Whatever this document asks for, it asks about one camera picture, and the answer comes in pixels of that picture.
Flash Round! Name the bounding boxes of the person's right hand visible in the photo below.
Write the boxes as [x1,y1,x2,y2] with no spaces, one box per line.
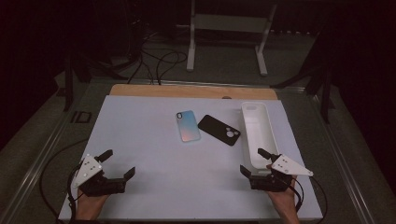
[267,176,299,216]

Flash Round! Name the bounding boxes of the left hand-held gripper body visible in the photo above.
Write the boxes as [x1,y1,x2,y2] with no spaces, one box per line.
[73,154,127,198]

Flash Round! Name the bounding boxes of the white plastic bin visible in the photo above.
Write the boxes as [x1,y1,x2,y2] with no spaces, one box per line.
[241,101,280,173]

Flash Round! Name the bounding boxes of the black floor cables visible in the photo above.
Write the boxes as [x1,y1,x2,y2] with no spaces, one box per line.
[126,29,189,86]

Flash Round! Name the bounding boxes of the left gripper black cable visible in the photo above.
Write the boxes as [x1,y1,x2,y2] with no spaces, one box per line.
[38,138,92,224]

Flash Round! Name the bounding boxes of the black stand legs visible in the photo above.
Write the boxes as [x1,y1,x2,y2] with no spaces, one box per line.
[270,31,336,124]
[63,50,129,112]

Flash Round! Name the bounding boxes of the white metal stand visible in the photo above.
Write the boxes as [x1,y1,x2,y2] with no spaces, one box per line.
[186,0,278,77]

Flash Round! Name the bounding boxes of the black phone case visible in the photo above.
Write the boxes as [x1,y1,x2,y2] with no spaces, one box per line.
[197,114,242,147]

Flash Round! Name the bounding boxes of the white table mat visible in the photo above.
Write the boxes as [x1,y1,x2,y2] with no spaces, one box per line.
[58,94,323,222]

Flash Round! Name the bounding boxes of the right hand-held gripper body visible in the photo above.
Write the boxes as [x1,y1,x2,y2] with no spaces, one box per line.
[250,153,314,192]

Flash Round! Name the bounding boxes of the metal floor rail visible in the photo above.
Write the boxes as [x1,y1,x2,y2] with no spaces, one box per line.
[90,77,306,93]
[0,90,78,224]
[311,92,376,224]

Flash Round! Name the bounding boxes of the person's left hand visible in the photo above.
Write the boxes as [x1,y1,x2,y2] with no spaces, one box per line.
[76,190,110,218]

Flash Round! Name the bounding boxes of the black floor bracket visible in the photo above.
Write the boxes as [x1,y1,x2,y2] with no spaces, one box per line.
[70,110,93,124]

